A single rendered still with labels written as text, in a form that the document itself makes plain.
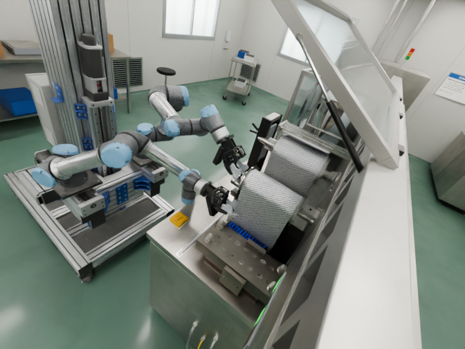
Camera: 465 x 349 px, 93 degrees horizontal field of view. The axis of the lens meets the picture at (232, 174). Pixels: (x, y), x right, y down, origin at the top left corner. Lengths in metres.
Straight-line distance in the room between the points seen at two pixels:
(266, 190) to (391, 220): 0.58
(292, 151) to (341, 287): 0.85
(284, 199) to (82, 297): 1.65
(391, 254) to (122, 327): 1.80
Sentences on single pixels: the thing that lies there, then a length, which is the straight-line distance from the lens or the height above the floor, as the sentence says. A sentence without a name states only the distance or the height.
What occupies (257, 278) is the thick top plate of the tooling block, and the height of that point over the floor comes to 1.03.
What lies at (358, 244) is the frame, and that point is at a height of 1.65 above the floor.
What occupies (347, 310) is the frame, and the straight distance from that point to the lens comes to 0.28.
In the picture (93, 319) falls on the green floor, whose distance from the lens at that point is 2.02.
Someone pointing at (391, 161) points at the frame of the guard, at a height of 1.67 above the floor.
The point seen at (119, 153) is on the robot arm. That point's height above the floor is 1.23.
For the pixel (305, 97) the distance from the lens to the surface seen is 1.83.
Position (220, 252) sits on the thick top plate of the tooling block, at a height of 1.03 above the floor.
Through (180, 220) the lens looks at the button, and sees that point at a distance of 1.21.
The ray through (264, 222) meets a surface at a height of 1.15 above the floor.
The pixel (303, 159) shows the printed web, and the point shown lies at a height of 1.38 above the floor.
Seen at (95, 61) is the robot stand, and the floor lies 1.46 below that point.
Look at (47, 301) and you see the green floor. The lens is 2.16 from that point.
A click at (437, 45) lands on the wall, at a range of 6.29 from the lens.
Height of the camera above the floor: 1.86
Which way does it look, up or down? 37 degrees down
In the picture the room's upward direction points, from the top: 16 degrees clockwise
